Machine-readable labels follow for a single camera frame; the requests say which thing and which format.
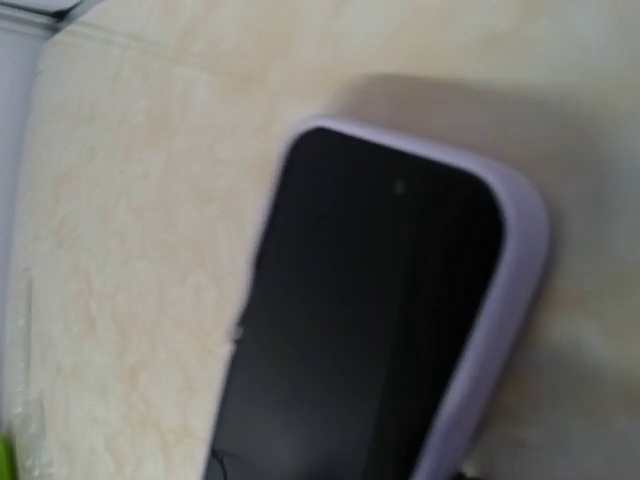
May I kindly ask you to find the black smartphone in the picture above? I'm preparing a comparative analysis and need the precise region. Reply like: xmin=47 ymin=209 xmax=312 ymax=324
xmin=205 ymin=128 xmax=504 ymax=479

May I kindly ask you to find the green plastic bowl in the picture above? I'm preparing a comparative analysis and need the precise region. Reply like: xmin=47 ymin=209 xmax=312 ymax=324
xmin=0 ymin=434 xmax=18 ymax=480

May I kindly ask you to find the left aluminium frame post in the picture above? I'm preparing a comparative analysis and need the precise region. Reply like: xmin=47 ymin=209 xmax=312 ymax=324
xmin=1 ymin=1 xmax=83 ymax=30

